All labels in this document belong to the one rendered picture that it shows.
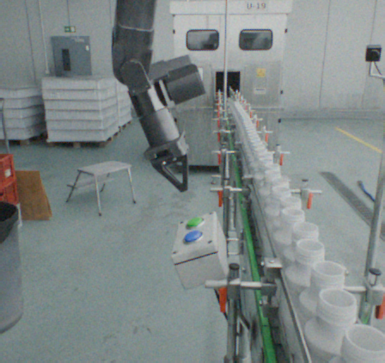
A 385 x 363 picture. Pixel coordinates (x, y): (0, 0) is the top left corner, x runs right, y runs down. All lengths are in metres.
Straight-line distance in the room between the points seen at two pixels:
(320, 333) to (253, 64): 4.43
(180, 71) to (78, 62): 10.25
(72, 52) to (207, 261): 10.41
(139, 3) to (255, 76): 4.23
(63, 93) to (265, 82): 3.53
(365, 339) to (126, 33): 0.47
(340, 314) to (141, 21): 0.45
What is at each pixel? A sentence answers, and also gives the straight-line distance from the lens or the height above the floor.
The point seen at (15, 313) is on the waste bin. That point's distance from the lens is 2.42.
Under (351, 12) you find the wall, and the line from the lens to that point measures 10.83.
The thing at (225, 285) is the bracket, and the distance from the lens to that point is 0.59.
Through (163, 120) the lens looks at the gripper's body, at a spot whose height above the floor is 1.31.
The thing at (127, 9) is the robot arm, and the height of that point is 1.47.
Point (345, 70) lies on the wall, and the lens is 10.77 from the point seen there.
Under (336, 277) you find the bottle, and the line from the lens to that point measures 0.48.
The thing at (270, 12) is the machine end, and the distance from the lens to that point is 4.79.
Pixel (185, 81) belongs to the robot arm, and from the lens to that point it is 0.63.
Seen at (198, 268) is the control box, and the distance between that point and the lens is 0.64.
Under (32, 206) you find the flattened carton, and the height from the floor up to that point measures 0.14.
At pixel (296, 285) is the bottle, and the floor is 1.12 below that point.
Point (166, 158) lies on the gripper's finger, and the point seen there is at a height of 1.24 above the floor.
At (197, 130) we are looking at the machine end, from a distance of 4.82.
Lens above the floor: 1.40
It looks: 17 degrees down
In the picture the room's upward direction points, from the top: straight up
